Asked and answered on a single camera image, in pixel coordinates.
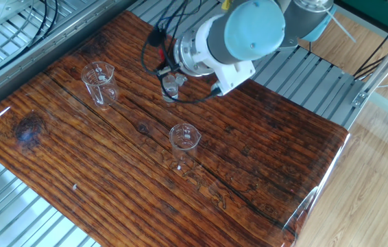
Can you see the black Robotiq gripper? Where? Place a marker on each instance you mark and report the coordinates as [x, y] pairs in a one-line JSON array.
[[171, 55]]

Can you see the small glass reagent bottle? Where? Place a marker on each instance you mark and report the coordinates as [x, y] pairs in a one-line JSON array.
[[171, 91]]

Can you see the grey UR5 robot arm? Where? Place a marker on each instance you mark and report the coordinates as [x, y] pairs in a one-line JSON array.
[[252, 31]]

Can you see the clear glass bottle stopper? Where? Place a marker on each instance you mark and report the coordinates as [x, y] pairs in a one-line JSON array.
[[181, 79]]

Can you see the silver wrist coupling flange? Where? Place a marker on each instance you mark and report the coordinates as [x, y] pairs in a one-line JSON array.
[[188, 55]]

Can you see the tall clear glass beaker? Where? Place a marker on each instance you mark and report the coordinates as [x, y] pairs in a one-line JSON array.
[[106, 96]]

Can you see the small clear glass beaker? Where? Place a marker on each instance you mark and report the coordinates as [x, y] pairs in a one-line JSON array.
[[183, 144]]

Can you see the small yellow tag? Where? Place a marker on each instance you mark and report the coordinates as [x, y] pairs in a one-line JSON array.
[[226, 4]]

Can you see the glossy wood-pattern mat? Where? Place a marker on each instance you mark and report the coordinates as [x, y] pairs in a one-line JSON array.
[[146, 171]]

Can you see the white zip tie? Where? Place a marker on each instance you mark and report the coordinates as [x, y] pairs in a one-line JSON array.
[[339, 24]]

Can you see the grey metal table rail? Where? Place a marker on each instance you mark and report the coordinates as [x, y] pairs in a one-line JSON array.
[[9, 80]]

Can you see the aluminium frame post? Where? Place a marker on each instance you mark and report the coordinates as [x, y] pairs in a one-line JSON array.
[[382, 65]]

